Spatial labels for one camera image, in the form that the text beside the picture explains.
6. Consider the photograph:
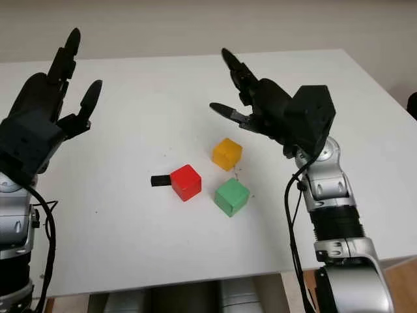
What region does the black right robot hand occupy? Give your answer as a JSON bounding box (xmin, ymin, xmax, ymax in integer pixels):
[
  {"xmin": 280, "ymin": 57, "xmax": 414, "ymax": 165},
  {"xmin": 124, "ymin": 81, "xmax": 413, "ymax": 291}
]
[{"xmin": 209, "ymin": 48, "xmax": 294, "ymax": 148}]

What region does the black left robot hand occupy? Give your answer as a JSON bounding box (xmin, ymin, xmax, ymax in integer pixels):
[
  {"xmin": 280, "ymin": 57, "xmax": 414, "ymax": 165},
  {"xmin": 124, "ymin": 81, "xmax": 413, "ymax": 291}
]
[{"xmin": 5, "ymin": 27, "xmax": 104, "ymax": 142}]

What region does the yellow cube block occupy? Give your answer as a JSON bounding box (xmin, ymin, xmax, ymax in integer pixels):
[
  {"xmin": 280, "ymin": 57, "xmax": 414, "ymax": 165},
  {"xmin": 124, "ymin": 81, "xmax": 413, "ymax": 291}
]
[{"xmin": 211, "ymin": 138, "xmax": 244, "ymax": 172}]

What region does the green cube block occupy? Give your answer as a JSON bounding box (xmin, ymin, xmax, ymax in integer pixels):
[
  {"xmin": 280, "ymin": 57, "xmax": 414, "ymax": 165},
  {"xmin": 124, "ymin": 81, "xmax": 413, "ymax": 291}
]
[{"xmin": 214, "ymin": 177, "xmax": 251, "ymax": 218}]

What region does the red cube block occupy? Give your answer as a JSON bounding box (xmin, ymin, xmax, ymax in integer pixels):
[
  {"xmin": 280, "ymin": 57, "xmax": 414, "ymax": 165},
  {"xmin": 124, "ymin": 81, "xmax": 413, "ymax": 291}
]
[{"xmin": 169, "ymin": 164, "xmax": 203, "ymax": 202}]

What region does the black tape strip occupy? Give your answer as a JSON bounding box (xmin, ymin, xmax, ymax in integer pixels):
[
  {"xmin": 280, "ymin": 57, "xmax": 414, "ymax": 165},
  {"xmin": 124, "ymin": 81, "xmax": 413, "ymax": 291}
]
[{"xmin": 151, "ymin": 174, "xmax": 173, "ymax": 188}]

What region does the dark round background object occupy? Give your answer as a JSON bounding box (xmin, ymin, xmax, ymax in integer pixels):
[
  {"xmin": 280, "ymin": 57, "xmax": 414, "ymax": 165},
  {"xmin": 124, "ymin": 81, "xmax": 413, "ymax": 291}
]
[{"xmin": 407, "ymin": 93, "xmax": 417, "ymax": 121}]

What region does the grey robot lower body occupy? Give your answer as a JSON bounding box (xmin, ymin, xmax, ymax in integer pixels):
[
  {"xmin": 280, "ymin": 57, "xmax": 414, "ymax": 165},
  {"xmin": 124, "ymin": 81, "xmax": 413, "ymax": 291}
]
[{"xmin": 87, "ymin": 276, "xmax": 284, "ymax": 313}]

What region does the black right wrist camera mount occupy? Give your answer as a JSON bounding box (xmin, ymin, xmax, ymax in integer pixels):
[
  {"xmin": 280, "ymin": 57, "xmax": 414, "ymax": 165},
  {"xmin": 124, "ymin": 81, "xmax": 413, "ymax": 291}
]
[{"xmin": 282, "ymin": 85, "xmax": 337, "ymax": 160}]

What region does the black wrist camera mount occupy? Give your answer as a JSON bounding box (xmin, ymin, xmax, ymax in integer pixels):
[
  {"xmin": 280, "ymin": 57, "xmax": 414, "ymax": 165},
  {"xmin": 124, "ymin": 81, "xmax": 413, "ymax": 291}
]
[
  {"xmin": 0, "ymin": 112, "xmax": 65, "ymax": 187},
  {"xmin": 282, "ymin": 85, "xmax": 337, "ymax": 160}
]

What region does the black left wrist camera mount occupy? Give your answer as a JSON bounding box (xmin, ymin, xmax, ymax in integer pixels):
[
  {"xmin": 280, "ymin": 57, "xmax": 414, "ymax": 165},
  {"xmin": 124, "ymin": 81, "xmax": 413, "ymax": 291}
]
[{"xmin": 0, "ymin": 112, "xmax": 65, "ymax": 187}]

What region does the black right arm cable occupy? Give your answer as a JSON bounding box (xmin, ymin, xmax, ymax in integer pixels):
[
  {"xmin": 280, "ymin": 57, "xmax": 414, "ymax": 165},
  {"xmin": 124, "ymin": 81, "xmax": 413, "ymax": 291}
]
[{"xmin": 284, "ymin": 156, "xmax": 314, "ymax": 313}]

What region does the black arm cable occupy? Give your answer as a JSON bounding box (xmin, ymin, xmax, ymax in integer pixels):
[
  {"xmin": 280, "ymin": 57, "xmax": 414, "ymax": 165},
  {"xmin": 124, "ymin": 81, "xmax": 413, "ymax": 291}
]
[
  {"xmin": 284, "ymin": 156, "xmax": 314, "ymax": 313},
  {"xmin": 27, "ymin": 185, "xmax": 60, "ymax": 313}
]

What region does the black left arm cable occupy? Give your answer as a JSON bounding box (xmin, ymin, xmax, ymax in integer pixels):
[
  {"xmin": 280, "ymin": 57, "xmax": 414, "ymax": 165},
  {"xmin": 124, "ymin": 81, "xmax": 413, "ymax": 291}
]
[{"xmin": 27, "ymin": 185, "xmax": 60, "ymax": 313}]

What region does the white table frame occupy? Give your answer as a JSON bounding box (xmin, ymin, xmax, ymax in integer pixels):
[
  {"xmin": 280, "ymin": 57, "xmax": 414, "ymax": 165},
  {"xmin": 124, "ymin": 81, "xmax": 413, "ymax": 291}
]
[{"xmin": 377, "ymin": 252, "xmax": 417, "ymax": 271}]

